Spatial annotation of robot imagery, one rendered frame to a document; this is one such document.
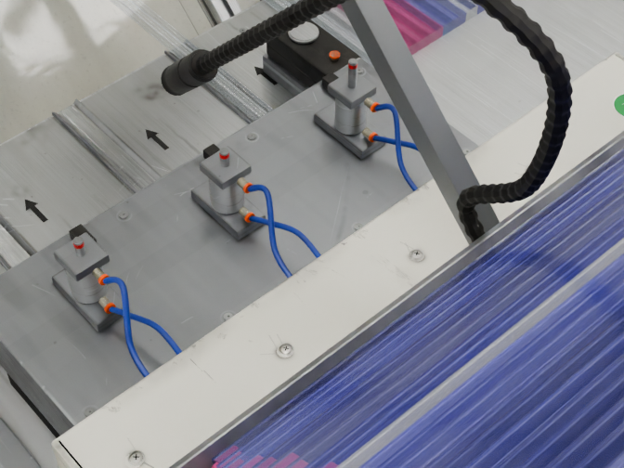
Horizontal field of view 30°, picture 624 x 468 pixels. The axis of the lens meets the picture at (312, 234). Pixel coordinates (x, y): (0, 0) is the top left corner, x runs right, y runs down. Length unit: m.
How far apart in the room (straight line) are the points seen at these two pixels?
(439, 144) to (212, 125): 0.32
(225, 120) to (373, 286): 0.26
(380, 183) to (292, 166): 0.06
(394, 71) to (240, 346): 0.19
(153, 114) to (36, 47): 1.06
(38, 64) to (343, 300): 1.32
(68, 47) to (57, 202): 1.13
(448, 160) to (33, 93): 1.39
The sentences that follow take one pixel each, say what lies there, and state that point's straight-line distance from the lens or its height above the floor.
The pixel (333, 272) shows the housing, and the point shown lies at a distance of 0.72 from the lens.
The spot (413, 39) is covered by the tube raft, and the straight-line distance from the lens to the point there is 0.98.
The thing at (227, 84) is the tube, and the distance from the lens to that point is 0.93.
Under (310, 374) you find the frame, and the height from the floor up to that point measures 1.39.
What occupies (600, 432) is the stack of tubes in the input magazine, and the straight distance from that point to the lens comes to 0.36.
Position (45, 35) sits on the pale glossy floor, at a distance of 1.99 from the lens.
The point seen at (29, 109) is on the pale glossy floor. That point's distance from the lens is 1.95.
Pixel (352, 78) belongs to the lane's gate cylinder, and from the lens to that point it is 0.79.
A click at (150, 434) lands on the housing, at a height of 1.25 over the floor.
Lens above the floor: 1.87
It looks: 62 degrees down
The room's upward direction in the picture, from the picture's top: 81 degrees clockwise
